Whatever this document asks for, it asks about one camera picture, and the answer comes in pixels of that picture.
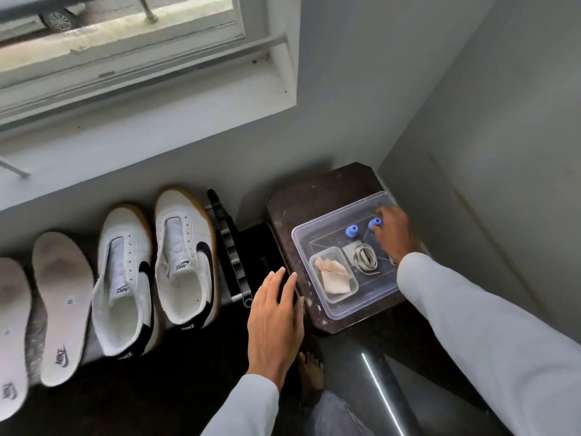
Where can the person's left hand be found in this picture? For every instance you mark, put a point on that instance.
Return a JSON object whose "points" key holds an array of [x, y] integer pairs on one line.
{"points": [[274, 331]]}

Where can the person's right hand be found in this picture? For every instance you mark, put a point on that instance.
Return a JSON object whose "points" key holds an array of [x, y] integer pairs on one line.
{"points": [[399, 236]]}

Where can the person's left little finger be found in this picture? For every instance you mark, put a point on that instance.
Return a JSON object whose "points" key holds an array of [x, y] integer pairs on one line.
{"points": [[254, 304]]}

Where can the person's left middle finger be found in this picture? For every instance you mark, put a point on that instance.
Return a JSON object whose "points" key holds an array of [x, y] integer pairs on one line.
{"points": [[280, 288]]}

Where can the person's right fingers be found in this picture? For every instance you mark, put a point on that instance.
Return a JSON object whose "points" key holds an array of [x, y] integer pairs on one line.
{"points": [[383, 222]]}

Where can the person's left thumb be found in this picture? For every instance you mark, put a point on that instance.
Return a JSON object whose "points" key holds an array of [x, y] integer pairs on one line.
{"points": [[301, 311]]}

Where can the blue plastic cap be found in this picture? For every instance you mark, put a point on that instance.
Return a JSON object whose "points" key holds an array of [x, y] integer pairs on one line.
{"points": [[351, 231], [373, 222]]}

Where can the person's left forearm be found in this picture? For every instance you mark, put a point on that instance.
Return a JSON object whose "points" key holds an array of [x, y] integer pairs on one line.
{"points": [[245, 410]]}

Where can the person's right forearm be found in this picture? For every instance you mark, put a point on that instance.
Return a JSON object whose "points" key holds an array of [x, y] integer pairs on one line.
{"points": [[490, 349]]}

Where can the large clear plastic container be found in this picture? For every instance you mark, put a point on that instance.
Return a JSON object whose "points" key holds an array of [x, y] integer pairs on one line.
{"points": [[331, 308]]}

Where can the white shoelace bundle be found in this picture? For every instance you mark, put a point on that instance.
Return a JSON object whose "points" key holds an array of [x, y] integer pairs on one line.
{"points": [[363, 256]]}

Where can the small clear plastic container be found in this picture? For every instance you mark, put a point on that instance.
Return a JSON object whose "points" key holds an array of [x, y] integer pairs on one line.
{"points": [[317, 258]]}

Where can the crumpled beige cloth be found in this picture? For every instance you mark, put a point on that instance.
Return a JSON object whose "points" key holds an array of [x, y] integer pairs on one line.
{"points": [[336, 276]]}

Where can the black plastic rack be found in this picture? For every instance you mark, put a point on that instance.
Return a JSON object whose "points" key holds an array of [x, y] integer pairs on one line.
{"points": [[229, 249]]}

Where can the person's bare foot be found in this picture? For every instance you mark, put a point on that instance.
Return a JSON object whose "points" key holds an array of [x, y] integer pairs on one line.
{"points": [[311, 372]]}

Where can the white sneaker with black stripe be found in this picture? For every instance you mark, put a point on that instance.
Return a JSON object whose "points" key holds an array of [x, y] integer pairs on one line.
{"points": [[120, 308], [190, 295]]}

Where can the dark wooden stool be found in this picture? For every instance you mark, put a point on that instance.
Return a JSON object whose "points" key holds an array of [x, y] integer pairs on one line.
{"points": [[317, 190]]}

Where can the person's grey trouser leg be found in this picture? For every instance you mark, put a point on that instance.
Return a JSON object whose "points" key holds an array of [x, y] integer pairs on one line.
{"points": [[336, 415]]}

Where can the white shoe insole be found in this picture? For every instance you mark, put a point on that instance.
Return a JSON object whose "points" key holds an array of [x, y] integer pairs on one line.
{"points": [[61, 313], [13, 331]]}

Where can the metal window stay rod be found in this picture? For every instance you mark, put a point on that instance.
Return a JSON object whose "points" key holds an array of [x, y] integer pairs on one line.
{"points": [[13, 168]]}

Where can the silver car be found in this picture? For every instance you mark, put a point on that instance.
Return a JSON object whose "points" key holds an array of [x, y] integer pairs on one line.
{"points": [[54, 15]]}

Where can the white window frame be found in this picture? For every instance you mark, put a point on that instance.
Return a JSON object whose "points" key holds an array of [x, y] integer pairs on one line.
{"points": [[181, 72]]}

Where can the metal railing post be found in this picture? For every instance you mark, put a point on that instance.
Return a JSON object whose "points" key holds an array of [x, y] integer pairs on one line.
{"points": [[147, 8]]}

